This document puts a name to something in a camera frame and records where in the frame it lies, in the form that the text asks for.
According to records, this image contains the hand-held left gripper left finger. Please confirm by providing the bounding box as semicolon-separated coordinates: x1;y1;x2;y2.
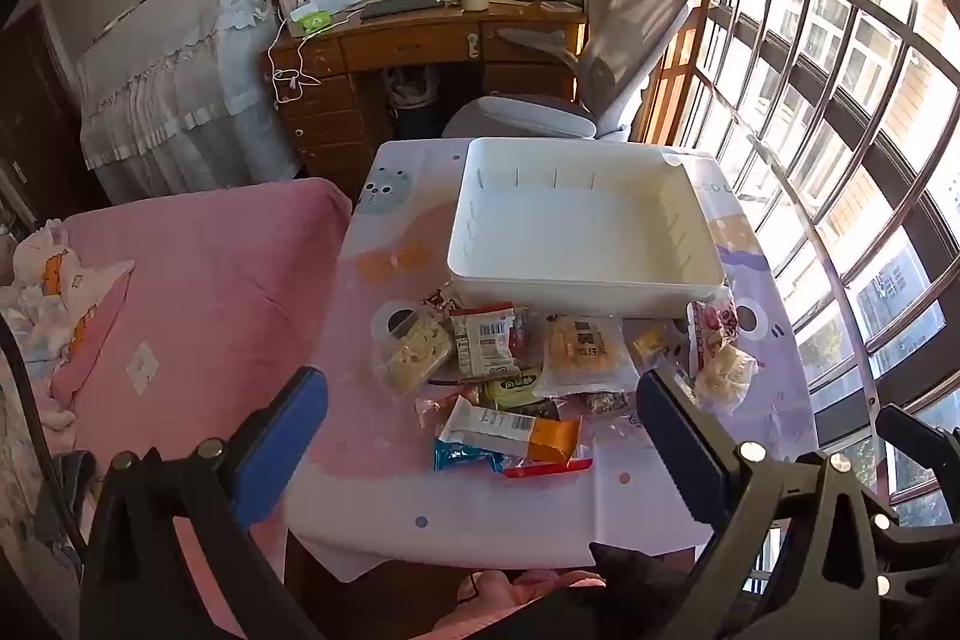
79;366;329;640

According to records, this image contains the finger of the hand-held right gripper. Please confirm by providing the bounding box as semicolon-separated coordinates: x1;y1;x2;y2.
862;496;960;611
876;404;960;485

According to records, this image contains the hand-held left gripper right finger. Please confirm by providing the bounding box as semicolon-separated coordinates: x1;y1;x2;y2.
636;368;878;640

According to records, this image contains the clear pale puffed snack packet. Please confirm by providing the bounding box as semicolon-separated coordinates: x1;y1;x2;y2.
691;344;758;414

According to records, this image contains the brown nut bar packet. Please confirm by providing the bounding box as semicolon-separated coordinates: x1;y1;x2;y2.
570;387;635;417

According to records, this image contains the small yellow snack packet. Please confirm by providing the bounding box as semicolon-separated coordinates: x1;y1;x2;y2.
628;323;672;375

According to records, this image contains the red and white snack packet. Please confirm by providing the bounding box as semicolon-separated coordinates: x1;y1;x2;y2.
686;297;742;378

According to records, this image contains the yellow pastry packet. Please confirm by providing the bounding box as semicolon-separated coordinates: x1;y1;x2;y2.
534;314;640;398

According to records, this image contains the clear puffed rice cracker packet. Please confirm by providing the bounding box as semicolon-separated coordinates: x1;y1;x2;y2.
375;308;457;397

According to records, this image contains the clear pinkish snack packet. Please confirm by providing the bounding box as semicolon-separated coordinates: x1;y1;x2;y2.
415;385;481;427

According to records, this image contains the white and orange wafer packet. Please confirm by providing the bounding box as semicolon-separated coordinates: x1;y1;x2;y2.
437;396;584;465

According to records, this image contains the green pastry packet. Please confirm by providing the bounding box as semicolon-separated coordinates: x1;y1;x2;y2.
480;368;545;410

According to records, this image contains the blue snack packet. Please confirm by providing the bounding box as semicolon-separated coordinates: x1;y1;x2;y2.
433;437;505;474

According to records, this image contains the white red-edged biscuit packet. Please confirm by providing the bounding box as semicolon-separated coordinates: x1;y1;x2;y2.
448;302;524;382

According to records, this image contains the white plastic storage bin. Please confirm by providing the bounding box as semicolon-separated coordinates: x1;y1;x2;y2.
446;136;727;319

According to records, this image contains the pastel cartoon tablecloth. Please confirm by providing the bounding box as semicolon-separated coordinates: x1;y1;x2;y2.
285;137;822;585

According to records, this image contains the white square fabric label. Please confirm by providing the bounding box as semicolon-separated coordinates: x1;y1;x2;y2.
126;344;163;396

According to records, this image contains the person's pink clothing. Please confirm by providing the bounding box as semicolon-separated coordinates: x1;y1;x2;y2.
435;569;608;640

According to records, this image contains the white cartoon print quilt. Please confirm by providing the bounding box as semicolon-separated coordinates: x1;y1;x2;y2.
11;218;136;348

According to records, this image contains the black trash bin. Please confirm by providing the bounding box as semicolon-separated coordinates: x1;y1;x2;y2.
386;66;443;140

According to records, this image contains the white lace cover cloth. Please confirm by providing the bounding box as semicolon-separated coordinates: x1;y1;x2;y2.
75;0;301;202

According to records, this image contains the grey mesh office chair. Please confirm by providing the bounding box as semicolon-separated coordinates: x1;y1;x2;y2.
441;0;713;143

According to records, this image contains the wooden desk with drawers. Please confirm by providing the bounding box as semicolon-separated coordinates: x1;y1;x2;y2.
262;0;590;191

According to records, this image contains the green tissue pack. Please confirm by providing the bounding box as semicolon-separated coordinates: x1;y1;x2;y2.
289;6;335;38

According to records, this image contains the black keyboard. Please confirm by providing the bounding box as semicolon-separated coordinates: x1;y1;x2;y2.
360;0;445;21

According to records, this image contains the black cable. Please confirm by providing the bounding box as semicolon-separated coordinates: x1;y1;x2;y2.
0;310;87;551

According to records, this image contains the white charging cable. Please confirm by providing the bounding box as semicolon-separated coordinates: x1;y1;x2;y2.
268;8;362;105

